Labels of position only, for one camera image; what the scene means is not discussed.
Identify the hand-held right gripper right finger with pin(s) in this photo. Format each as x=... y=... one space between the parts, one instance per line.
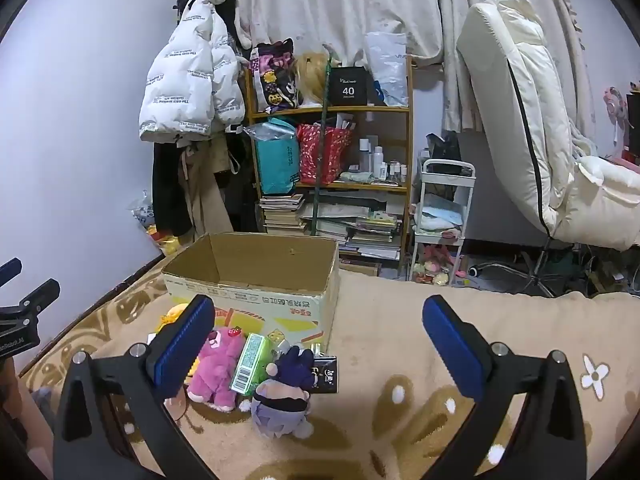
x=450 y=345

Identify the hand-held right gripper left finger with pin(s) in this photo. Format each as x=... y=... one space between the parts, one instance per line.
x=182 y=345

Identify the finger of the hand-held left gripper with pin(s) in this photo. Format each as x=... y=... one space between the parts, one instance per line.
x=10 y=271
x=35 y=297

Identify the yellow white plush toy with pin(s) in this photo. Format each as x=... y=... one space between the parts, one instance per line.
x=170 y=316

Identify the green tissue pack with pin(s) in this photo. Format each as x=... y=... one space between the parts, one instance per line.
x=250 y=362

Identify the cardboard box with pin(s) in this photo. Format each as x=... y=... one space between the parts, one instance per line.
x=300 y=310

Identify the black tissue pack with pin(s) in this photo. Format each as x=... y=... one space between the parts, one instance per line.
x=325 y=372

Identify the pink plush toy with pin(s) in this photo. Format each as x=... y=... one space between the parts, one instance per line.
x=220 y=370

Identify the heap of small plush toys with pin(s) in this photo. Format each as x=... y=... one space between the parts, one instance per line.
x=434 y=265

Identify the white trolley cart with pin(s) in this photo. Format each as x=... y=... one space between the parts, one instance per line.
x=419 y=260

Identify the small yellow white packet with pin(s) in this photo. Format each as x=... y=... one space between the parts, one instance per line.
x=278 y=338

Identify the purple plush toy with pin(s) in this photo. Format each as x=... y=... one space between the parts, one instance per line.
x=280 y=405

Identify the flat cardboard carton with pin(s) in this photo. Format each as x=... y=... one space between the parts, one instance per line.
x=360 y=266

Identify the heap of colourful bags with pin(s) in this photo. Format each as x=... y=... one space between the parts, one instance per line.
x=152 y=225

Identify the folded cloths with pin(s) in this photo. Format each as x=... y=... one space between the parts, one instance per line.
x=440 y=217

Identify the pile of magazines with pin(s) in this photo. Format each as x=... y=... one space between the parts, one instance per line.
x=370 y=232

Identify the black hanging garment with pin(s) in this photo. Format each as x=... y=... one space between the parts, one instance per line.
x=167 y=190

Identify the beige coat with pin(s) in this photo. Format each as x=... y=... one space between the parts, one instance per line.
x=207 y=190

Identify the stack of books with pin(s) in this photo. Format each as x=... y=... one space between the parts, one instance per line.
x=282 y=215

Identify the wooden shelf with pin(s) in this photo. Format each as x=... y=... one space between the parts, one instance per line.
x=407 y=160

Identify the black bag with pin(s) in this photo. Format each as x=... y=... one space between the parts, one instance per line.
x=445 y=152

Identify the group of cosmetic bottles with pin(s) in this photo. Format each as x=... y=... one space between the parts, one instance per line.
x=380 y=160

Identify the teal bag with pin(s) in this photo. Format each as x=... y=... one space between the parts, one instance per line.
x=275 y=160

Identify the green pole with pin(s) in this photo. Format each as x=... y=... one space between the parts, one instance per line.
x=320 y=160

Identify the red gift bag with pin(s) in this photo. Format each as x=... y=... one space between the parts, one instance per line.
x=325 y=155

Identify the white puffer jacket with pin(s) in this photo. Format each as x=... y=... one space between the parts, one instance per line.
x=185 y=75

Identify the black box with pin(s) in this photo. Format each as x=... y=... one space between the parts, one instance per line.
x=349 y=87

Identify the printed tote bag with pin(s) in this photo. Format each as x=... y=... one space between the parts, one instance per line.
x=272 y=77

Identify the white plastic bag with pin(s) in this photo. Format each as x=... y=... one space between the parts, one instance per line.
x=387 y=67

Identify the blonde wig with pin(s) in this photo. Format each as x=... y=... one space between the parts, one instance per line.
x=311 y=80

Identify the beige curtain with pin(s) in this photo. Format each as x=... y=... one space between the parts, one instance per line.
x=340 y=5

